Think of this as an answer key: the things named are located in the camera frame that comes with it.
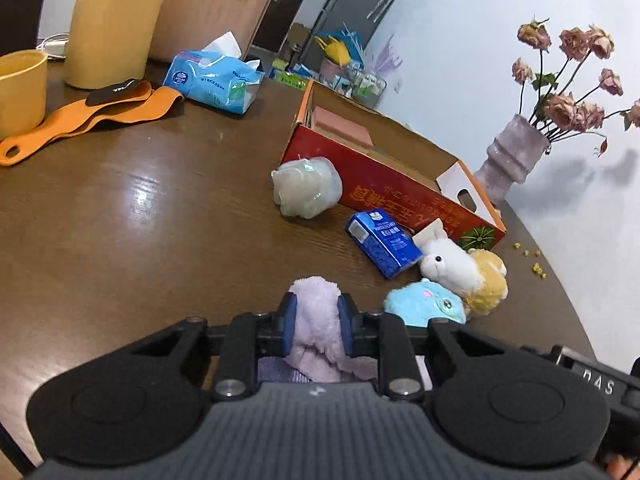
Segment orange strap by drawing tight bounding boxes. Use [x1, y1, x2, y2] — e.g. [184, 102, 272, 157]
[0, 79, 185, 167]

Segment purple plush toy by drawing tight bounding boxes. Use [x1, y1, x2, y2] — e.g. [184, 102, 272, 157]
[257, 276, 432, 386]

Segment pink suitcase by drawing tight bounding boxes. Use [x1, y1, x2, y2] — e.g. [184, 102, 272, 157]
[147, 0, 279, 65]

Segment purple ribbed vase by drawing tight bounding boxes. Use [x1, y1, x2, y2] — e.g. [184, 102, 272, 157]
[473, 114, 552, 208]

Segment dark brown door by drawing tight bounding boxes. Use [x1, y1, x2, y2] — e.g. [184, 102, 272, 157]
[250, 0, 327, 54]

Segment yellow thermos jug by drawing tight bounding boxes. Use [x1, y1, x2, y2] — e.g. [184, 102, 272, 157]
[64, 0, 176, 90]

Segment clear white toy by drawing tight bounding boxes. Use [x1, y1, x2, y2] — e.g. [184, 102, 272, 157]
[271, 156, 344, 220]

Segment blue tissue pack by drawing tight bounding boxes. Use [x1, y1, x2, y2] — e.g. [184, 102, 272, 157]
[162, 31, 266, 116]

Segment pink sponge block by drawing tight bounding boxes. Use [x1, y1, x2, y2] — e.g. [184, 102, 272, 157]
[311, 106, 375, 150]

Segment lavender wall sticker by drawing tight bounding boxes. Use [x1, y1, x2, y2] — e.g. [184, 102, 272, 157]
[369, 35, 404, 92]

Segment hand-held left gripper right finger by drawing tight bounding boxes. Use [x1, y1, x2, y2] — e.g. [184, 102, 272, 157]
[336, 293, 522, 402]

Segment yellow plush toy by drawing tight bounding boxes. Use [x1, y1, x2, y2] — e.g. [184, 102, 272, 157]
[462, 249, 509, 317]

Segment dark chair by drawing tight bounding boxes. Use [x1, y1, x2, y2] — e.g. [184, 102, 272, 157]
[0, 0, 54, 57]

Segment pile of packets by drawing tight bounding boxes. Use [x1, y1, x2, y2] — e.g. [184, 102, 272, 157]
[271, 57, 388, 109]

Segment white plush toy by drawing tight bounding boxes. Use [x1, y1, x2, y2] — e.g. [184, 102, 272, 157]
[419, 232, 484, 297]

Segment person's right hand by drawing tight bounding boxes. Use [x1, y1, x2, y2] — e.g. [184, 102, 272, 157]
[602, 452, 640, 480]

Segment red cardboard box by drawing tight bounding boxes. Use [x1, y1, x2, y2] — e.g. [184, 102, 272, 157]
[280, 79, 507, 252]

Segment white cable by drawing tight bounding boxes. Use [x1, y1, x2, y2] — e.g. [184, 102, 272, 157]
[34, 33, 69, 59]

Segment blue plush toy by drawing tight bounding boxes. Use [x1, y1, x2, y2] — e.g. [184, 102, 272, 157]
[383, 280, 467, 326]

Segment scattered yellow crumbs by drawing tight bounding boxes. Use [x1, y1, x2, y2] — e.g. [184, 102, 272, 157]
[512, 242, 547, 279]

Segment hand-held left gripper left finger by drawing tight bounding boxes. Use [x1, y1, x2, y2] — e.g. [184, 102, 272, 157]
[131, 292, 299, 401]

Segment yellow cup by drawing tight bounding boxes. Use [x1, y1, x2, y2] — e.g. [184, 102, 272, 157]
[0, 50, 50, 141]

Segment blue milk carton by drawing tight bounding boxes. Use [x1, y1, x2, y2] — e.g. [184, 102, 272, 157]
[345, 208, 425, 280]

